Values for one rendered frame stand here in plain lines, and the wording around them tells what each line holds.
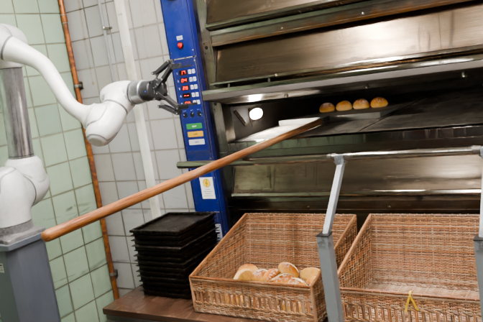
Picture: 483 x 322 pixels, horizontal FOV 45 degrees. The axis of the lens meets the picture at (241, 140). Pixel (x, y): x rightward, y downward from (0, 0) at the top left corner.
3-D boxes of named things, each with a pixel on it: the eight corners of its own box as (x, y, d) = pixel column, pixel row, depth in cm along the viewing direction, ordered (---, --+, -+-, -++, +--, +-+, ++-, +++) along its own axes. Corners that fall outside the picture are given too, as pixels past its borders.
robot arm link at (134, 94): (144, 103, 228) (156, 101, 225) (129, 106, 220) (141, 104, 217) (140, 80, 227) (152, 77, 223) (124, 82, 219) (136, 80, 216)
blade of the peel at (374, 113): (380, 117, 281) (379, 111, 281) (279, 126, 310) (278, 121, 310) (401, 106, 311) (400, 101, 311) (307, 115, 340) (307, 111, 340)
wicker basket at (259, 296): (253, 268, 277) (244, 211, 273) (367, 276, 246) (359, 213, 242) (191, 313, 236) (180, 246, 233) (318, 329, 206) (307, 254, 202)
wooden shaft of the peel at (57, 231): (48, 243, 144) (46, 231, 143) (40, 243, 145) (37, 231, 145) (323, 124, 287) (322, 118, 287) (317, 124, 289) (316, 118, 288)
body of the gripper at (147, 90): (150, 78, 223) (169, 75, 218) (154, 100, 224) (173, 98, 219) (137, 80, 217) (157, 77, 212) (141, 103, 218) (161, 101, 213)
